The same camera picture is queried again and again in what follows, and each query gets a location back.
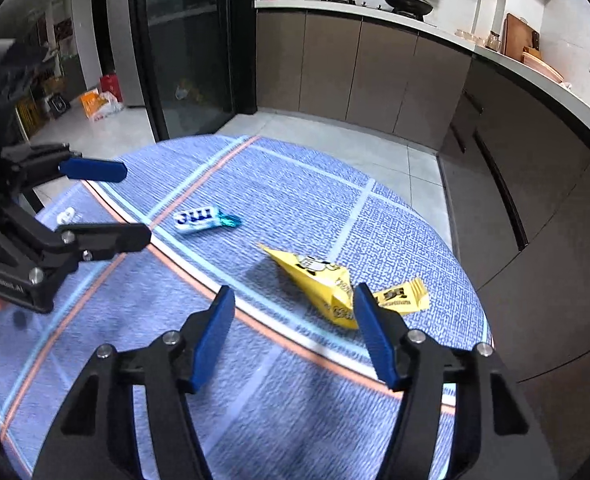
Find wooden cutting board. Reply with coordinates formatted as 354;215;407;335
504;12;543;61

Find black refrigerator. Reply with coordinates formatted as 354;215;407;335
132;0;258;142

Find red bag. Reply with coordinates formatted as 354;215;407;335
99;74;124;103

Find blue white candy wrapper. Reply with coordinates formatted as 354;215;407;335
172;205;242;233

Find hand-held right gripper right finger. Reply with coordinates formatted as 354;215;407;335
353;282;558;480

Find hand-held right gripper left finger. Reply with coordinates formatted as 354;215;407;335
35;285;237;480

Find yellow crate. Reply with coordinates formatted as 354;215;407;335
15;95;50;136

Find yellow snack wrapper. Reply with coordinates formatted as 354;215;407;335
258;243;431;331

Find white plastic bag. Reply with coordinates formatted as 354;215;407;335
100;94;126;116

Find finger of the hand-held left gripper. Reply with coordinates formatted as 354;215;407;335
0;210;152;313
0;144;128;196

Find storage shelf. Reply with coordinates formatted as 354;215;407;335
35;0;76;93

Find orange cardboard box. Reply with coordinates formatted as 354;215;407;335
80;89;110;122

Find brown kitchen cabinets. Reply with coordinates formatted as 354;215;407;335
255;9;590;386

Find long black cabinet handle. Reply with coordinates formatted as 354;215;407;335
474;131;529;252

